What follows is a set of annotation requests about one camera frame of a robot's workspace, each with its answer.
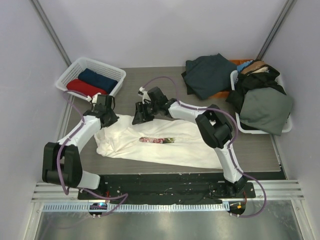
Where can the rolled red t-shirt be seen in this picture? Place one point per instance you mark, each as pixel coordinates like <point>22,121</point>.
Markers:
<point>84,88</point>

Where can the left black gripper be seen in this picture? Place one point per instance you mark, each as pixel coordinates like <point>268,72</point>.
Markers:
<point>113,119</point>

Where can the slotted white cable duct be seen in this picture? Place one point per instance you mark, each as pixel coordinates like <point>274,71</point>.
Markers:
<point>99,207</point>

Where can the white plastic lattice basket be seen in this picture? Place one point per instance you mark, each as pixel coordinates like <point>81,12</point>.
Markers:
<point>98,67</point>

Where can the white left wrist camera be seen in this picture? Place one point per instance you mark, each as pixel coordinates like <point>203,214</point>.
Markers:
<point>92,98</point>

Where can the tan beige garment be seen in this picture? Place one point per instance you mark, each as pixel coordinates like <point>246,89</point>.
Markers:
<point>257,66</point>

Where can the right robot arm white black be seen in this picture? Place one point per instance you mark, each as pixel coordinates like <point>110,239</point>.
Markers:
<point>213,125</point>

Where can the white plastic laundry bin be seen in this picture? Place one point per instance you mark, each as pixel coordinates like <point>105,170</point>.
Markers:
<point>241,127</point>

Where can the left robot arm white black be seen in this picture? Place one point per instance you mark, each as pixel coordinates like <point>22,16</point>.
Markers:
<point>61,160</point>

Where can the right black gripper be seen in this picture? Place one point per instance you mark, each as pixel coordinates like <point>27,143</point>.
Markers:
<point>141,113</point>

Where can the dark teal folded t-shirt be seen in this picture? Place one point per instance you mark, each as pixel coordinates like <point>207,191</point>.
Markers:
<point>208,75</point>

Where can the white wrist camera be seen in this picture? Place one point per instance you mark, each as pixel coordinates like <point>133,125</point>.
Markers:
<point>92,98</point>
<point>144,94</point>

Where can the blue cloth in bin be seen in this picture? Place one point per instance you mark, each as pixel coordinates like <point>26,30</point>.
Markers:
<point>243,65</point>

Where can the black crumpled garment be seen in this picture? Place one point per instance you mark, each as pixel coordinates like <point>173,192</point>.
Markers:
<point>250,81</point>

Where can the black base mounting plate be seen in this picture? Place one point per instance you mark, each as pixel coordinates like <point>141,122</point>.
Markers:
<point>163,189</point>

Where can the orange plastic tray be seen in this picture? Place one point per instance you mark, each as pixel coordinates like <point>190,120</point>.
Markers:
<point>224,94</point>

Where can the rolled navy blue t-shirt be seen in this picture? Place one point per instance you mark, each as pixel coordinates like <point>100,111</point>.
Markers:
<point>97,80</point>

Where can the grey green t-shirt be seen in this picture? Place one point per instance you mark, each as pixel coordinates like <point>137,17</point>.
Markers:
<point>266,109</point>

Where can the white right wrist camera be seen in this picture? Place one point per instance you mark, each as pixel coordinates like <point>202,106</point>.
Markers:
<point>144,94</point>

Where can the white floral print t-shirt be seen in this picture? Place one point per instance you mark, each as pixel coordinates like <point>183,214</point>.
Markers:
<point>161,141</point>

